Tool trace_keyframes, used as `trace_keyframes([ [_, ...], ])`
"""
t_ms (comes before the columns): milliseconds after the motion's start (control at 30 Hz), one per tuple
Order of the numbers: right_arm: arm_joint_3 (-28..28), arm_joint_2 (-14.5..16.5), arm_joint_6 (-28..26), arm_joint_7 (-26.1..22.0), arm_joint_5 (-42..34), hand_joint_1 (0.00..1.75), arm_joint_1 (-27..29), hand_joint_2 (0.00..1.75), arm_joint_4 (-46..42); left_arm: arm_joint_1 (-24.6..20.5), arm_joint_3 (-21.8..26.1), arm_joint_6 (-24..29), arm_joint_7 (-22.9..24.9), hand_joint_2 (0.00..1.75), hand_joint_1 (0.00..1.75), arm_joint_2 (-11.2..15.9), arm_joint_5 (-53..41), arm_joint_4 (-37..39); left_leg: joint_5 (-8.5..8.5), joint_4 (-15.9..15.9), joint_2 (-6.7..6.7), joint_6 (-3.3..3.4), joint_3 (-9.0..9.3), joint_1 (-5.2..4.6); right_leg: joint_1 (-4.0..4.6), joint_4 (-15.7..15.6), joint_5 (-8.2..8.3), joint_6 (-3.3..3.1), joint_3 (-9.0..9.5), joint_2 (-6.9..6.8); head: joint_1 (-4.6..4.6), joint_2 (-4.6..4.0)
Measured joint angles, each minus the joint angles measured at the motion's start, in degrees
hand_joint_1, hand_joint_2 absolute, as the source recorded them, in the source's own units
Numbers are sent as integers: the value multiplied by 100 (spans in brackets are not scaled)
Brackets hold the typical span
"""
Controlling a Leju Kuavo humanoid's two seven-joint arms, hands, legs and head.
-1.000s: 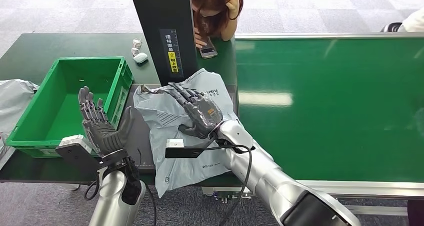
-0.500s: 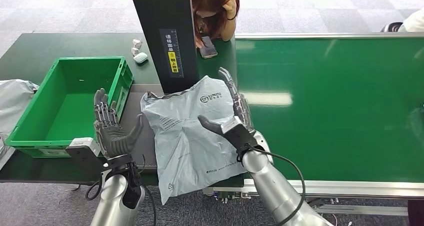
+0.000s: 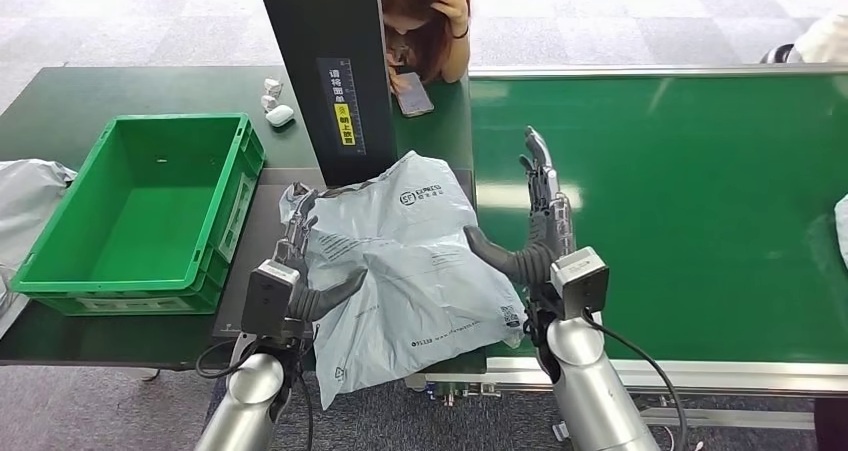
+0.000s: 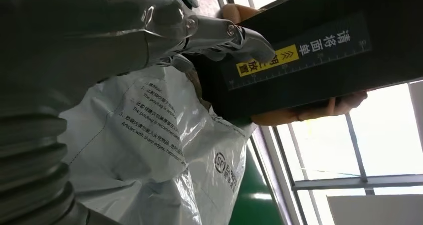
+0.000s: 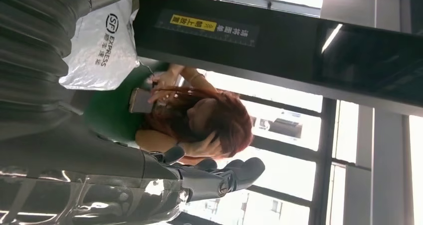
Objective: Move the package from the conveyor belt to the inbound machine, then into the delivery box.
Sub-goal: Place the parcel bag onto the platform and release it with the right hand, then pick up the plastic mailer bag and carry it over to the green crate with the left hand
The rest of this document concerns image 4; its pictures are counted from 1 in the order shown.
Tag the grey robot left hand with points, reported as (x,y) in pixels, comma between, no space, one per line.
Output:
(66,45)

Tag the grey express polybag package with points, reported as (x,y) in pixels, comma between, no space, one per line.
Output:
(148,150)

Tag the black inbound scanner machine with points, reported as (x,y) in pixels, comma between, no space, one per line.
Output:
(330,25)

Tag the green conveyor belt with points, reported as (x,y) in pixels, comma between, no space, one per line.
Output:
(254,197)

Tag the white board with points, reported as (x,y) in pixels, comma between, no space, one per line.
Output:
(373,210)

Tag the silver conveyor side rail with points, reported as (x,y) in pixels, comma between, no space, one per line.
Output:
(274,170)

